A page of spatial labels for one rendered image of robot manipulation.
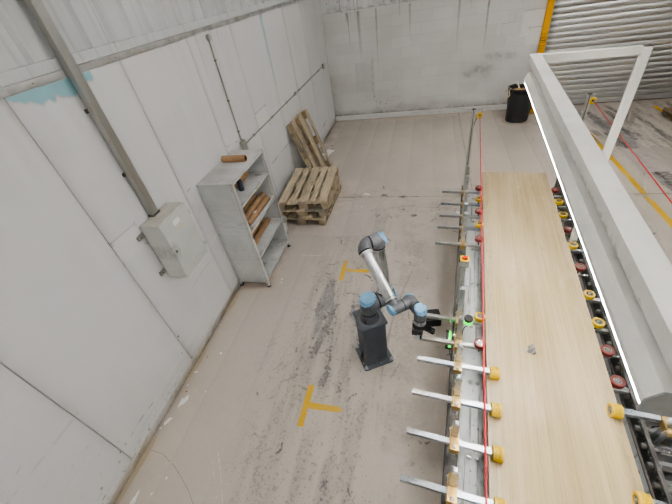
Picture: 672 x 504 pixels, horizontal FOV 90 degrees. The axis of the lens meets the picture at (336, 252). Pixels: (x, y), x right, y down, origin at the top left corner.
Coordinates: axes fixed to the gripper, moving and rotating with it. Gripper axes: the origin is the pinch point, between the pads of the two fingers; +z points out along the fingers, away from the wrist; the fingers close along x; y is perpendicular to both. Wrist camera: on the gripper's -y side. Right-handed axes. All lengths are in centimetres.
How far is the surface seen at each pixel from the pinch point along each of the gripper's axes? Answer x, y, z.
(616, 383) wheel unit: 14, -119, -12
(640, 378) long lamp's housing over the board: 111, -50, -154
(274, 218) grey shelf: -187, 228, 37
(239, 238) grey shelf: -100, 225, 7
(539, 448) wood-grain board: 65, -72, -10
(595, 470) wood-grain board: 69, -97, -10
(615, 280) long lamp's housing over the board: 84, -51, -157
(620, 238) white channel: 75, -52, -164
